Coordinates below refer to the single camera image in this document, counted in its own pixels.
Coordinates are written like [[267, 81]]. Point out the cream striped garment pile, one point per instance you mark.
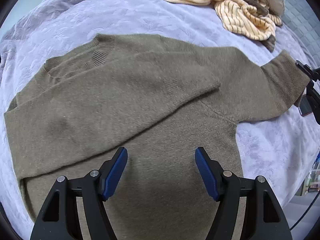
[[257, 1]]

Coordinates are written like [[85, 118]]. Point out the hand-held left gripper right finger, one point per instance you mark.
[[206, 175]]

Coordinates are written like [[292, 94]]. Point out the grey quilted bedspread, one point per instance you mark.
[[297, 17]]

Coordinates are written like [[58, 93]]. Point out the lavender embossed blanket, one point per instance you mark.
[[150, 12]]

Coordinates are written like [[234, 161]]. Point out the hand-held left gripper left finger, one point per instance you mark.
[[116, 172]]

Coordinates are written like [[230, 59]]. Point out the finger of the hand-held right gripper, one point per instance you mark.
[[308, 71], [311, 105]]

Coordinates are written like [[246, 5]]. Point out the olive knit sweater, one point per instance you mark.
[[150, 92]]

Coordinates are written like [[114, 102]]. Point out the cluttered white rack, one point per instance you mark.
[[312, 182]]

